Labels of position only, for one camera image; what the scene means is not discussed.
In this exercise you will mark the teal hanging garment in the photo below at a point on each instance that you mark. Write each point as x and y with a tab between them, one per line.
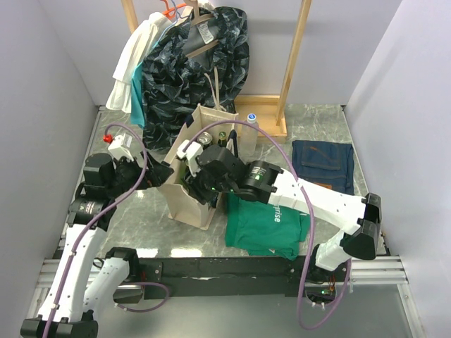
137	115

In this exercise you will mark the beige canvas tote bag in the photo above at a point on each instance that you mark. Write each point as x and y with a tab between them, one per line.
182	206

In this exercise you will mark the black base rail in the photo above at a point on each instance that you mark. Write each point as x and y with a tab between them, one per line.
229	276

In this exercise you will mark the white hanging garment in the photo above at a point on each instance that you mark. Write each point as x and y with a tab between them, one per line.
137	46

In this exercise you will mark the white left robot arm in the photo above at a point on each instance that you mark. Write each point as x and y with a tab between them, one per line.
73	305

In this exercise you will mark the wooden clothes hanger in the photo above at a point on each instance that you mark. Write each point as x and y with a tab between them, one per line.
200	22

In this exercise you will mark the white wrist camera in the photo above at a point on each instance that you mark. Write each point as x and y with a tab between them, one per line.
189	152
119	146

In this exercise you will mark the dark patterned hanging shirt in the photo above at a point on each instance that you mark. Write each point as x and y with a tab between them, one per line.
173	84

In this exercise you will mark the folded blue jeans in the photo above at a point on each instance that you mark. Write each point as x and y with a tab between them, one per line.
328	164

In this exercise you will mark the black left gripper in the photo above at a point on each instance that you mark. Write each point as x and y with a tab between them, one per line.
155	174

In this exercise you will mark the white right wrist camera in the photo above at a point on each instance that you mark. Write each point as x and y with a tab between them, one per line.
189	152

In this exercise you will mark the clear water bottle blue cap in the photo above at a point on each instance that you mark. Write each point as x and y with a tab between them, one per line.
248	138

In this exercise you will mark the silver beverage can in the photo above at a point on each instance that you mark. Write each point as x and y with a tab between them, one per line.
205	139

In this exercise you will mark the green printed t-shirt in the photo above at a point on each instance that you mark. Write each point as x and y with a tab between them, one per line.
265	230

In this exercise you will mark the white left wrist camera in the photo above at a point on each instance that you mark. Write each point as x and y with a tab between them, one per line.
119	146

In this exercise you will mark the orange clothes hanger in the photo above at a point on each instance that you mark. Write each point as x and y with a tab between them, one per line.
171	11

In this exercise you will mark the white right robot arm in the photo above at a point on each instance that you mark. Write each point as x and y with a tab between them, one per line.
358	218

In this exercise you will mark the wooden clothes rack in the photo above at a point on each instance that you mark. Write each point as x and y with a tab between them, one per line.
270	109

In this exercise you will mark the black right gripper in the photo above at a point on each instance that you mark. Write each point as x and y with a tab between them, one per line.
194	189

